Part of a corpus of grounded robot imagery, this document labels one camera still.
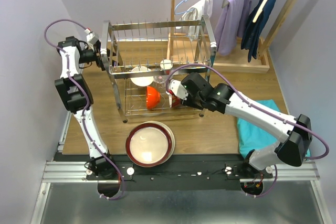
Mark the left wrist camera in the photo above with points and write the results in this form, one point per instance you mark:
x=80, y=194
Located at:
x=91, y=37

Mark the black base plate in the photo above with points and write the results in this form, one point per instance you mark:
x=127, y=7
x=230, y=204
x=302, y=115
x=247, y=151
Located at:
x=180, y=172

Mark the orange bowl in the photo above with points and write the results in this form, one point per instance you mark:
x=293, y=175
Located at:
x=152, y=97

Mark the wooden clothes rack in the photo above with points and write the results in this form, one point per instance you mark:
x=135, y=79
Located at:
x=237, y=60

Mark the pale green plate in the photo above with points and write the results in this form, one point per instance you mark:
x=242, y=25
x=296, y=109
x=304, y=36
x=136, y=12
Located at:
x=171, y=135

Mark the navy blue garment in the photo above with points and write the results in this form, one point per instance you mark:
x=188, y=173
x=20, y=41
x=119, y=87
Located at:
x=253, y=31

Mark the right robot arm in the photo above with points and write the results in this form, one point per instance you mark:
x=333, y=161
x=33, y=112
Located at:
x=292, y=134

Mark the metal two-tier dish rack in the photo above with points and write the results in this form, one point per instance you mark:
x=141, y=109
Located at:
x=125, y=46

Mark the white cloth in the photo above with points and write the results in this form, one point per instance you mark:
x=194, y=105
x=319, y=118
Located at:
x=195, y=12

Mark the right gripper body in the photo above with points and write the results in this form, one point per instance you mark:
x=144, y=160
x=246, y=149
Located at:
x=193, y=101

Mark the lavender towel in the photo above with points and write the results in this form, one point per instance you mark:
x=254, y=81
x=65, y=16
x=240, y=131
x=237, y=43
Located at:
x=231, y=25

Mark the clear plastic cup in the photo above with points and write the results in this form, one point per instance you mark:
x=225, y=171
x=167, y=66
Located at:
x=159, y=84

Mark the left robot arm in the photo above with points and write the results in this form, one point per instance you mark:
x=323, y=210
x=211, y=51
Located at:
x=77, y=99

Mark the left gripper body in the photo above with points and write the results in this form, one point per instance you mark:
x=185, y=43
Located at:
x=102, y=60

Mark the red rimmed white plate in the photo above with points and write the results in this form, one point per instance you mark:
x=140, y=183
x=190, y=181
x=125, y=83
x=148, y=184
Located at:
x=148, y=145

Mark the teal cloth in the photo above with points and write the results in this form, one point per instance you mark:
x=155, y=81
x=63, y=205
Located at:
x=252, y=137

